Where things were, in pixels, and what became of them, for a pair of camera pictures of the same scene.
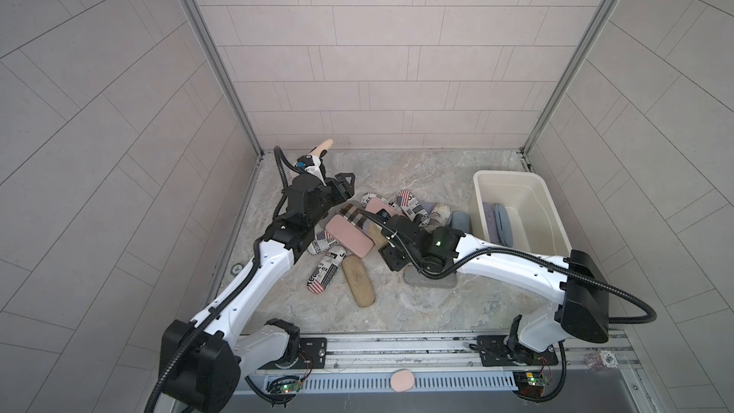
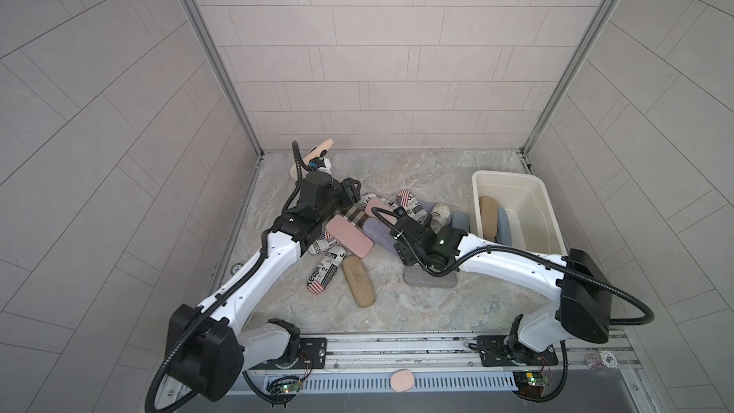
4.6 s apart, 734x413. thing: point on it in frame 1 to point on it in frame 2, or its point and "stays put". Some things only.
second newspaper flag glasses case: x=412 y=206 stays put
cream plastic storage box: x=538 y=224 stays put
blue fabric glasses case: x=504 y=224 stays put
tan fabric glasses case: x=377 y=234 to x=489 y=213
